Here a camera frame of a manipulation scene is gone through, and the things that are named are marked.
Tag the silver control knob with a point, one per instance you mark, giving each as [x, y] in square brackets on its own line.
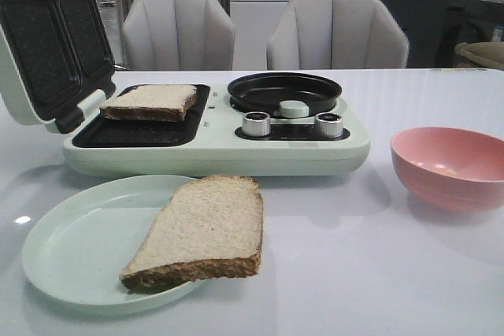
[328, 125]
[256, 124]

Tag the mint green round plate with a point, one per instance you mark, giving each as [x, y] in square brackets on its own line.
[74, 253]

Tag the mint green sandwich maker lid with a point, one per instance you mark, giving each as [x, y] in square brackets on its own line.
[56, 62]

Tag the bread slice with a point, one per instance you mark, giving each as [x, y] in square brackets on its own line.
[152, 102]
[211, 228]

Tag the left silver control knob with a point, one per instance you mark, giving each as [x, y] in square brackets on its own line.
[256, 124]

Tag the white refrigerator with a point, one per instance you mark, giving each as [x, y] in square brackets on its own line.
[264, 1]

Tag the right silver control knob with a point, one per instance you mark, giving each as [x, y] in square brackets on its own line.
[328, 125]

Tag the black round frying pan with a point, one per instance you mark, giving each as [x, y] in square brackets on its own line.
[265, 91]

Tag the beige cushion at right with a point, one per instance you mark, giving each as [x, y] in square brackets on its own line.
[480, 55]

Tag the left beige upholstered chair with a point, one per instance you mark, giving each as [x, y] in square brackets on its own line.
[178, 35]

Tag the beige upholstered chair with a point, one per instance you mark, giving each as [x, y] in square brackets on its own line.
[178, 35]
[337, 34]

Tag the right beige upholstered chair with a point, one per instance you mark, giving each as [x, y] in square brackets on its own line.
[337, 34]

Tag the mint green breakfast maker base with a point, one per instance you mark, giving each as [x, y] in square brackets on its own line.
[210, 141]

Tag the pink bowl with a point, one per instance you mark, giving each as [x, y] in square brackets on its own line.
[477, 158]

